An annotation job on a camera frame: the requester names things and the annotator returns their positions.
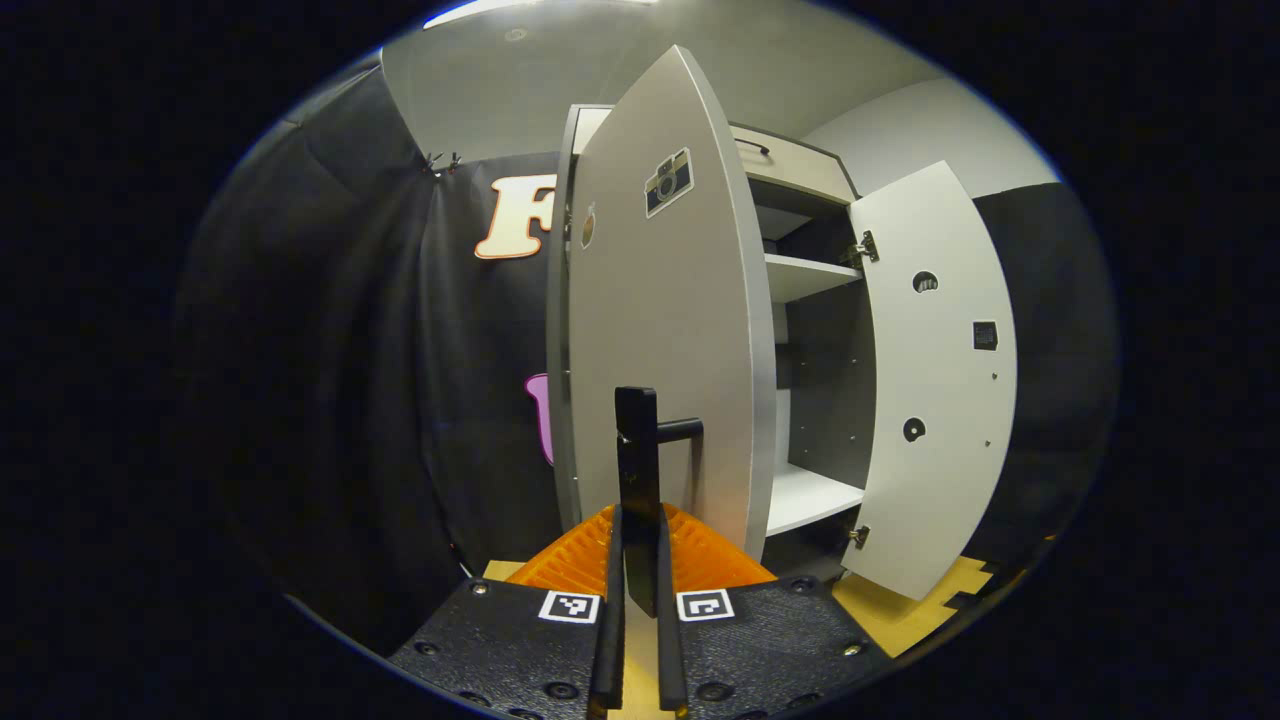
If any beige double-door shoe cabinet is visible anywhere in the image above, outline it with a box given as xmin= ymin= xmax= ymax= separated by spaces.
xmin=545 ymin=103 xmax=881 ymax=581

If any black cat sticker cabinet door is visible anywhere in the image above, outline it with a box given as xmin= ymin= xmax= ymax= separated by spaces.
xmin=840 ymin=160 xmax=1019 ymax=601

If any camera sticker shoe cabinet door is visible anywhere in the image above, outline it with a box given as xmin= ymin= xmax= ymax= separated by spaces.
xmin=565 ymin=43 xmax=779 ymax=618

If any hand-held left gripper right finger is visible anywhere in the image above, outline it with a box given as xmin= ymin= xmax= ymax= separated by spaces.
xmin=655 ymin=503 xmax=891 ymax=720

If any ceiling light panel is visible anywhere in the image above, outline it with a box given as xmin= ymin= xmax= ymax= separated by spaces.
xmin=422 ymin=0 xmax=661 ymax=29

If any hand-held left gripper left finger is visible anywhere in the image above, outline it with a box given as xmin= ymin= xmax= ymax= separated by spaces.
xmin=388 ymin=503 xmax=626 ymax=720

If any black backdrop cloth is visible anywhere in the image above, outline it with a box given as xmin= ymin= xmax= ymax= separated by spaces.
xmin=170 ymin=50 xmax=1121 ymax=661

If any white cabinet shelf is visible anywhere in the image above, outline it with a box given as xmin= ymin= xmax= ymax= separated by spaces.
xmin=766 ymin=462 xmax=866 ymax=536
xmin=765 ymin=253 xmax=863 ymax=303

